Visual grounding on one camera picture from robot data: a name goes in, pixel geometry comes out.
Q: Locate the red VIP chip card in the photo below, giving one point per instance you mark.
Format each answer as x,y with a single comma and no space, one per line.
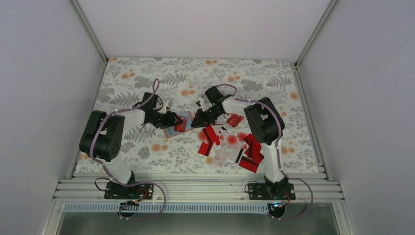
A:
182,128

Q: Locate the tan leather card holder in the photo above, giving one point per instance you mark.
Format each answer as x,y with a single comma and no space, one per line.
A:
169,132

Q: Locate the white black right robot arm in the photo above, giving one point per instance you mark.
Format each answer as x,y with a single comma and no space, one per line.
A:
266,126

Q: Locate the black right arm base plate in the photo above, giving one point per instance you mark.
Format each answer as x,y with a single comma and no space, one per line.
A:
262,191

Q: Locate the red card bottom of pile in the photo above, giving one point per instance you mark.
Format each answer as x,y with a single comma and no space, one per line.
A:
248,164

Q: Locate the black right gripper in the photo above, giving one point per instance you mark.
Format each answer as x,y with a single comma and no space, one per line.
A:
201,122

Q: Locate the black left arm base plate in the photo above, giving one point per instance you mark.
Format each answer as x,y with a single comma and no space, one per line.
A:
116,191

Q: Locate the aluminium rail frame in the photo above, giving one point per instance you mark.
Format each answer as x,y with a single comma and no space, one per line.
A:
210,188

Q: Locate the perforated grey cable duct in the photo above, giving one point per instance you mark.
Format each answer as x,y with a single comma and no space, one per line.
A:
172,207

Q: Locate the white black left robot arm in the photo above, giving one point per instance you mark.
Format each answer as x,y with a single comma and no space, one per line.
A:
103,134

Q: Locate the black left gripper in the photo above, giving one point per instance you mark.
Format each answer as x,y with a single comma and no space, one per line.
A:
169,120

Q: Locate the floral patterned table mat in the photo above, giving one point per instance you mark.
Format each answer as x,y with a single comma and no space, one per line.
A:
145,149

